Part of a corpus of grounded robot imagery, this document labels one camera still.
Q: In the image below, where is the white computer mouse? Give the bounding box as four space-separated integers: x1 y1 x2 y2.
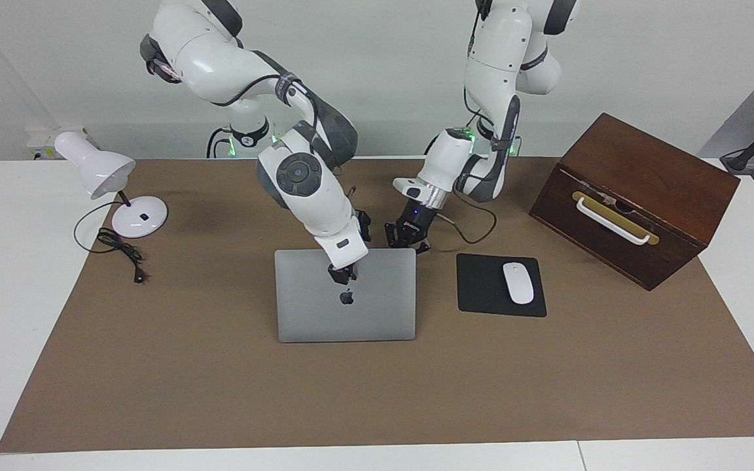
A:
503 262 535 305

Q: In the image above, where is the black mouse pad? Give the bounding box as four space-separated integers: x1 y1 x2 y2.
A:
456 253 547 318

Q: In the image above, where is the black lamp power cable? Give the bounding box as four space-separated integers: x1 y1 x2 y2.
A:
74 201 150 285

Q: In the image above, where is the white desk lamp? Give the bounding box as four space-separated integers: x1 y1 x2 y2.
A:
54 131 169 239

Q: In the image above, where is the brass handle plate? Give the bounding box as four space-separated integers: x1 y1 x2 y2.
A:
571 191 660 246

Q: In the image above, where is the white box handle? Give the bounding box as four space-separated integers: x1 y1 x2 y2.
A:
577 198 651 246

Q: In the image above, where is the black base cable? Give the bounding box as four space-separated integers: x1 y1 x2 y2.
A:
424 128 471 156
206 128 230 159

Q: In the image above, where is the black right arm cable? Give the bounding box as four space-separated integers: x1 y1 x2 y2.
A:
145 56 325 154

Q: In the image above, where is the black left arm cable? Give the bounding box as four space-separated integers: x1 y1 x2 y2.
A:
436 85 522 246

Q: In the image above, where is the brown table mat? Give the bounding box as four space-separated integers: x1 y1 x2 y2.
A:
0 157 754 453

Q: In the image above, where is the silver grey laptop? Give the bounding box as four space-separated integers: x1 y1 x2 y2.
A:
274 248 418 343

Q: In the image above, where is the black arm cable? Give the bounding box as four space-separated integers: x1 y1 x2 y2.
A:
436 85 522 246
145 56 325 154

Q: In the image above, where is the dark wooden box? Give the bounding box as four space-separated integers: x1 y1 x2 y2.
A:
529 113 741 291

